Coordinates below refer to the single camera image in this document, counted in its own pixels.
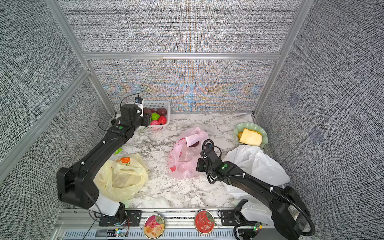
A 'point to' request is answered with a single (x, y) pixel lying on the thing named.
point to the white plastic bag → (254, 160)
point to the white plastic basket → (153, 105)
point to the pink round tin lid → (154, 226)
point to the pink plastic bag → (187, 151)
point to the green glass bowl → (241, 127)
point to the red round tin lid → (204, 221)
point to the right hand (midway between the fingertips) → (197, 159)
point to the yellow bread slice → (251, 137)
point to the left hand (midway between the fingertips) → (148, 111)
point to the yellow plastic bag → (120, 182)
